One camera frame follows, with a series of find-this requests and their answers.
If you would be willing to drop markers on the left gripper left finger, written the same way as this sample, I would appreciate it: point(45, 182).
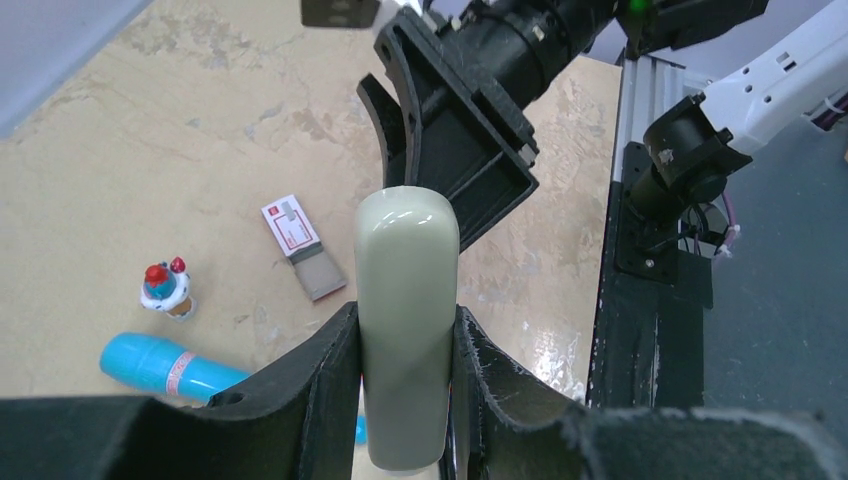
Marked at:
point(293, 419)

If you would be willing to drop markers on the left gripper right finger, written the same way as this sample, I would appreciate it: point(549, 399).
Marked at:
point(505, 423)

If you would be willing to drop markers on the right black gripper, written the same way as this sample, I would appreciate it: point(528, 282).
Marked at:
point(448, 125)

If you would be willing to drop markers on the grey-green stapler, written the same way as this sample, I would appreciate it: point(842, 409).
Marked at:
point(406, 264)

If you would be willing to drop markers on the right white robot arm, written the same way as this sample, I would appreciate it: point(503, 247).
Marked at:
point(699, 142)

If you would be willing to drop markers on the staple box with red label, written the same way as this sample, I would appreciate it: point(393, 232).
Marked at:
point(316, 270)

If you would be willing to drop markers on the blue cylindrical tube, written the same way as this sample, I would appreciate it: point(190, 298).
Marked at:
point(158, 365)

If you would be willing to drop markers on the small colourful figurine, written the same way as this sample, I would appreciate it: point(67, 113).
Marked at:
point(166, 288)

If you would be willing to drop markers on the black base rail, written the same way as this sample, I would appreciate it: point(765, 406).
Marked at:
point(648, 347)

